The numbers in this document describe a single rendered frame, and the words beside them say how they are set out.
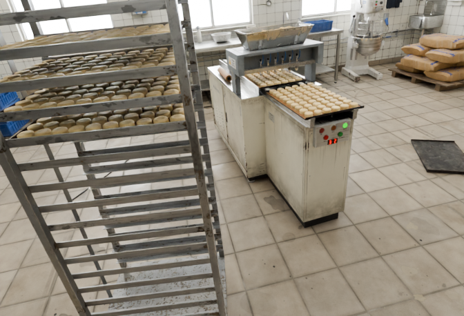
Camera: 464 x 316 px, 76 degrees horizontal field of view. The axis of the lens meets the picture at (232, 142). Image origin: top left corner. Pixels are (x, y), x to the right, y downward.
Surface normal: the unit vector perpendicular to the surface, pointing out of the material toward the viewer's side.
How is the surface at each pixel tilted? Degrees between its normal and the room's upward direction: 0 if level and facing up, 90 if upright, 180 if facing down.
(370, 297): 0
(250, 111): 90
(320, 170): 90
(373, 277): 0
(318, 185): 90
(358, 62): 90
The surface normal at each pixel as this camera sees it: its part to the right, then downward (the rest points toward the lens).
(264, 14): 0.21, 0.43
